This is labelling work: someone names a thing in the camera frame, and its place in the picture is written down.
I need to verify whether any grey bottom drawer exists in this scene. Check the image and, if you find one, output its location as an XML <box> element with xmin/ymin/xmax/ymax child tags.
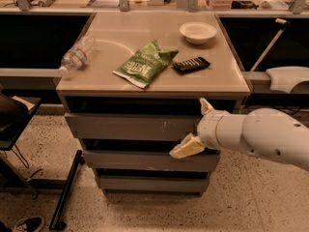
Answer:
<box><xmin>95</xmin><ymin>176</ymin><xmax>210</xmax><ymax>192</ymax></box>

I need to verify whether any black and white sneaker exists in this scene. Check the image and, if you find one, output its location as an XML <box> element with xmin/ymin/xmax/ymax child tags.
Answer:
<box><xmin>12</xmin><ymin>217</ymin><xmax>45</xmax><ymax>232</ymax></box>

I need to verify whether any dark chair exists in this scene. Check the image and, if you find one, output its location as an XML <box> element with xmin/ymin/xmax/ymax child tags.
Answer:
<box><xmin>0</xmin><ymin>84</ymin><xmax>42</xmax><ymax>189</ymax></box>

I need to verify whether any grey angled rod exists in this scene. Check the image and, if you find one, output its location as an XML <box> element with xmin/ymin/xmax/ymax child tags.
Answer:
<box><xmin>250</xmin><ymin>18</ymin><xmax>291</xmax><ymax>72</ymax></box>

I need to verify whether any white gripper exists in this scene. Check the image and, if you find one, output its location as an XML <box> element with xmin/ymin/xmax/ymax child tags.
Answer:
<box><xmin>169</xmin><ymin>98</ymin><xmax>228</xmax><ymax>159</ymax></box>

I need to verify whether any grey drawer cabinet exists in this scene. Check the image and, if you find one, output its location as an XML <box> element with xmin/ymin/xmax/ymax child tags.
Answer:
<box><xmin>55</xmin><ymin>11</ymin><xmax>252</xmax><ymax>198</ymax></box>

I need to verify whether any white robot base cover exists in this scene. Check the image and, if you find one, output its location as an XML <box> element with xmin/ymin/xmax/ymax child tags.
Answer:
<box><xmin>266</xmin><ymin>66</ymin><xmax>309</xmax><ymax>94</ymax></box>

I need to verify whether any grey middle drawer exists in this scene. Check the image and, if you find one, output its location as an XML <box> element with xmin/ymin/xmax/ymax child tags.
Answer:
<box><xmin>83</xmin><ymin>150</ymin><xmax>219</xmax><ymax>172</ymax></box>

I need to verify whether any green chip bag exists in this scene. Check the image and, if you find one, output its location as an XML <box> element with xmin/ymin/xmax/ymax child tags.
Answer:
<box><xmin>113</xmin><ymin>40</ymin><xmax>179</xmax><ymax>89</ymax></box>

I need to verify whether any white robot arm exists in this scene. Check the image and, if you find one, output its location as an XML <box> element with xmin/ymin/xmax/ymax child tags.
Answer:
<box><xmin>170</xmin><ymin>98</ymin><xmax>309</xmax><ymax>171</ymax></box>

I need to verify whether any black metal table leg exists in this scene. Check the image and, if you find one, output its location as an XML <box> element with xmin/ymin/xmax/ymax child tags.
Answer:
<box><xmin>48</xmin><ymin>150</ymin><xmax>84</xmax><ymax>231</ymax></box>

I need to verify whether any grey drawer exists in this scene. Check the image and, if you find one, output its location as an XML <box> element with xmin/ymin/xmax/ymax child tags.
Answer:
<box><xmin>65</xmin><ymin>113</ymin><xmax>201</xmax><ymax>141</ymax></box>
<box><xmin>83</xmin><ymin>150</ymin><xmax>219</xmax><ymax>172</ymax></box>
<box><xmin>95</xmin><ymin>176</ymin><xmax>210</xmax><ymax>192</ymax></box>

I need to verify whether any clear plastic water bottle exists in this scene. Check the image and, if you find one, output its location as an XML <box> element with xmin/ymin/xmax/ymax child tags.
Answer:
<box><xmin>59</xmin><ymin>36</ymin><xmax>97</xmax><ymax>75</ymax></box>

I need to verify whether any white bowl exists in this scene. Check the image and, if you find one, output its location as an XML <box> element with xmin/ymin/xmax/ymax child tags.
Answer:
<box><xmin>180</xmin><ymin>22</ymin><xmax>217</xmax><ymax>44</ymax></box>

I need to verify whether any black snack bar wrapper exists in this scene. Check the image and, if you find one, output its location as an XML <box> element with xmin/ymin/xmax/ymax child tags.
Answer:
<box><xmin>173</xmin><ymin>57</ymin><xmax>211</xmax><ymax>74</ymax></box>

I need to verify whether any grey top drawer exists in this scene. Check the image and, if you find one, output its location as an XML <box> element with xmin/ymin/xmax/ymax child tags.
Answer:
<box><xmin>65</xmin><ymin>113</ymin><xmax>201</xmax><ymax>141</ymax></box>

